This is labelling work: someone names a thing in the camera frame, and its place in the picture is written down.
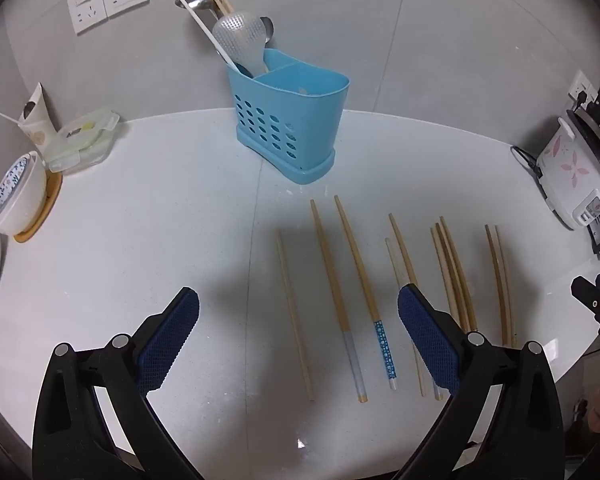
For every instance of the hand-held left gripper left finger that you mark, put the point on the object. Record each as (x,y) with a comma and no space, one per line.
(172,335)

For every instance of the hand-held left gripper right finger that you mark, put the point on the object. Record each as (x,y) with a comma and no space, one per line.
(425,335)

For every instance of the bamboo chopstick translucent end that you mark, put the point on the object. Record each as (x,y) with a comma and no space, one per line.
(332,285)
(395,262)

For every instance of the bamboo chopstick blue dotted end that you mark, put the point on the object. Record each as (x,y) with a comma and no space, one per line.
(360,280)

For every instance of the plain bamboo chopstick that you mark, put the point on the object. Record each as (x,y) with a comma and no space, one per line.
(295,315)
(503,260)
(449,240)

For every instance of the pale bamboo chopstick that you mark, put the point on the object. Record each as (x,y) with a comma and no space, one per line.
(435,240)

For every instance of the blue plastic utensil holder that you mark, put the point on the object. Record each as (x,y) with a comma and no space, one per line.
(285,110)

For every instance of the white floral rice cooker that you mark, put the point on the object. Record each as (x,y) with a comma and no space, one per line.
(570,170)

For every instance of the wooden coaster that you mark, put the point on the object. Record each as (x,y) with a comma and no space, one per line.
(54,192)

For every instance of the black power plug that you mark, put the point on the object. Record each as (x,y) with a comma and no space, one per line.
(582,98)

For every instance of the white bowl blue pattern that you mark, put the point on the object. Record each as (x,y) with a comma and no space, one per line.
(22,200)

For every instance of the clear plastic food container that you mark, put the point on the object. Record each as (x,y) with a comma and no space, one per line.
(80,135)

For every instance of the white paper cup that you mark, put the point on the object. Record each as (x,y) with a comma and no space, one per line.
(37,125)

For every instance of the white thin straw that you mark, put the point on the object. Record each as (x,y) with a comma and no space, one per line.
(7,117)

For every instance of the translucent white rice paddle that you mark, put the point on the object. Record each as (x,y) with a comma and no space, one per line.
(235,35)

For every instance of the metal spoon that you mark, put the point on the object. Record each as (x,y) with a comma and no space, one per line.
(266,30)

